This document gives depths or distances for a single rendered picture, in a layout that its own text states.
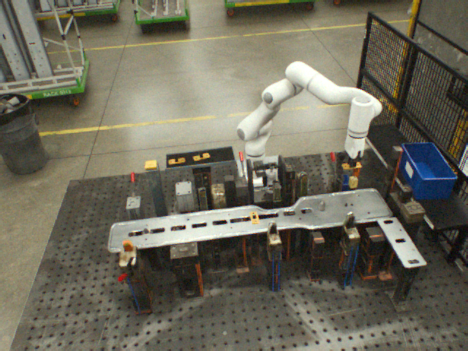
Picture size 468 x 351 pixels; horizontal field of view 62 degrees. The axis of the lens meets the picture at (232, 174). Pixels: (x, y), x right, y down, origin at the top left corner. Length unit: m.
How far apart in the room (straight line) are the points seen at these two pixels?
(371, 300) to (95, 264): 1.44
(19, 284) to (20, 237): 0.52
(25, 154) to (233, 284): 2.90
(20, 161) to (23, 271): 1.35
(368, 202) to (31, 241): 2.73
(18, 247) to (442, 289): 3.08
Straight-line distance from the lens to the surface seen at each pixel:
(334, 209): 1.99
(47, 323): 2.17
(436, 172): 2.28
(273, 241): 1.75
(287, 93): 1.94
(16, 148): 4.33
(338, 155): 2.00
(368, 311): 2.02
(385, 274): 2.16
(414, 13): 4.62
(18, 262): 3.57
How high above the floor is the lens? 2.35
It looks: 38 degrees down
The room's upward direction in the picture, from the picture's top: 4 degrees counter-clockwise
